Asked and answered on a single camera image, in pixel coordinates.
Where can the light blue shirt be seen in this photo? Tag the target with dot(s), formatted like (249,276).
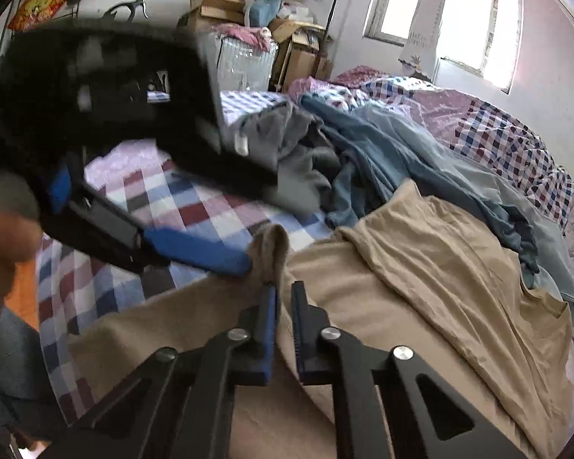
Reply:
(435,148)

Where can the tan shirt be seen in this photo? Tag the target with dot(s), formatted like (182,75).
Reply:
(411,320)

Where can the red wall hanging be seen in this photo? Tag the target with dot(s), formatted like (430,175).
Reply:
(40,5)

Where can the black garment rack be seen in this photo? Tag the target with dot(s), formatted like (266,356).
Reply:
(333,5)

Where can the white plastic bag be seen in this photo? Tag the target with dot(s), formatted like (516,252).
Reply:
(296,12)

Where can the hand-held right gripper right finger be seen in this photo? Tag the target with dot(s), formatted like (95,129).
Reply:
(299,339)

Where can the blue plush toy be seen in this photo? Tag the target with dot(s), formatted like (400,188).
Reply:
(265,7)

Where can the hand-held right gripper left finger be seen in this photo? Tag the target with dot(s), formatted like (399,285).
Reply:
(268,325)

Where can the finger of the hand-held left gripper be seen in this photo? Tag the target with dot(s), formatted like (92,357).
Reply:
(196,248)
(229,172)

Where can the window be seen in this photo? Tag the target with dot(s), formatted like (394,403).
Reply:
(402,0)

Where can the white printed dust cover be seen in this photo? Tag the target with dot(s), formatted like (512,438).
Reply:
(425,19)

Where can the person's left hand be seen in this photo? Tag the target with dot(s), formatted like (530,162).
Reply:
(0,248)

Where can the dark grey shirt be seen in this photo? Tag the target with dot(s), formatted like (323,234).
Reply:
(292,143)

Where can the pink cloth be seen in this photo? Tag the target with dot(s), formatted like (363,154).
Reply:
(248,34)

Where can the teal shirt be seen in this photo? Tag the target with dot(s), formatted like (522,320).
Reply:
(349,186)

